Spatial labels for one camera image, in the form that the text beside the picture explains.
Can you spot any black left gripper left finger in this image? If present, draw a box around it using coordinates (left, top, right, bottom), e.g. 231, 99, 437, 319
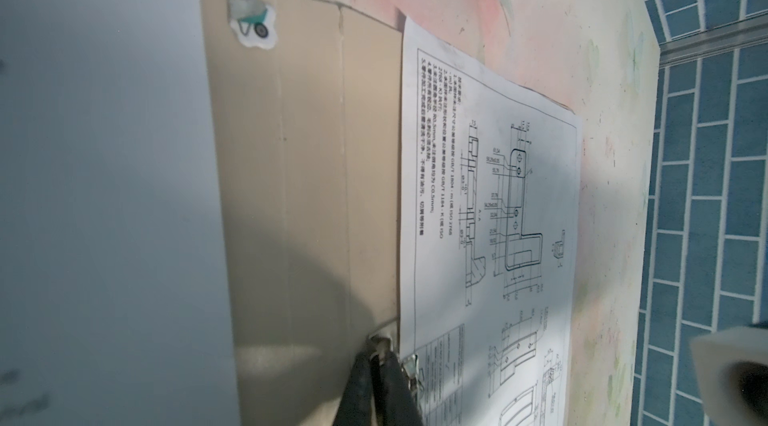
332, 352, 374, 426

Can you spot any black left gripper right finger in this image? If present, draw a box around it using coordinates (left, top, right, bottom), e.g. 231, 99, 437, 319
376, 351, 423, 426

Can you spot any white technical drawing sheet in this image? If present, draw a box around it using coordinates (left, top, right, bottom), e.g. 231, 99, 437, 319
399, 21, 582, 425

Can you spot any white printed text sheet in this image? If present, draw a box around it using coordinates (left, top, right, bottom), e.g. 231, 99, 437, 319
1, 0, 240, 425

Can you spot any wheelbarrow sticker on folder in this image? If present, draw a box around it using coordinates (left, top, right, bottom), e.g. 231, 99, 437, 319
227, 0, 278, 50

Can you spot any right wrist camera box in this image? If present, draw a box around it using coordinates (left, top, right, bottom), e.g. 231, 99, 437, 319
691, 322, 767, 426

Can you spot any aluminium right corner post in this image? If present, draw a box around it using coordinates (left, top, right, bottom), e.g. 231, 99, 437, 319
659, 14, 767, 69

